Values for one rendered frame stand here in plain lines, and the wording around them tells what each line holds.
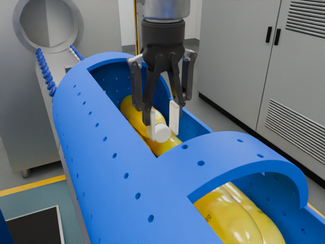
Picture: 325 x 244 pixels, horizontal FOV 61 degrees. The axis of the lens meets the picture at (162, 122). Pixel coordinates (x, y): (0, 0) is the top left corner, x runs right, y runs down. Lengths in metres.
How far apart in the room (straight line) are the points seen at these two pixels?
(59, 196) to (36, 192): 0.18
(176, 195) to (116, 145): 0.12
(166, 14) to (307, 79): 1.78
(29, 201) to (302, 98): 2.05
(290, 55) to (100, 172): 2.00
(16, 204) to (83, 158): 1.78
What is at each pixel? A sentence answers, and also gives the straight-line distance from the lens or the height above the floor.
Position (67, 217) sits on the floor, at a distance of 1.97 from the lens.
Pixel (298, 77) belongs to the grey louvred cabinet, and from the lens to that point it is 2.21.
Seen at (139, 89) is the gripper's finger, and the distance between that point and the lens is 0.50.
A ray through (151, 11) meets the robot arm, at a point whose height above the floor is 1.35.
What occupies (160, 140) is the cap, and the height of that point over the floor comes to 1.09.
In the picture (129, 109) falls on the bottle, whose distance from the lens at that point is 0.66.
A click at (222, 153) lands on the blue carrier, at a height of 1.23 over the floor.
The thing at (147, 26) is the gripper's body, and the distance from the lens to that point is 0.47.
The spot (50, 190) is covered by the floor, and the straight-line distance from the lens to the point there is 2.20.
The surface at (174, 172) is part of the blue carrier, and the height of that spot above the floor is 1.22.
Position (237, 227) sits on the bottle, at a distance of 0.32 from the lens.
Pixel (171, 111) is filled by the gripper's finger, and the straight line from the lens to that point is 0.57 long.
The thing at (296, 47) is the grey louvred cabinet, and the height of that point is 0.91.
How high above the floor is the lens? 1.40
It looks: 29 degrees down
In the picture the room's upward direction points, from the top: straight up
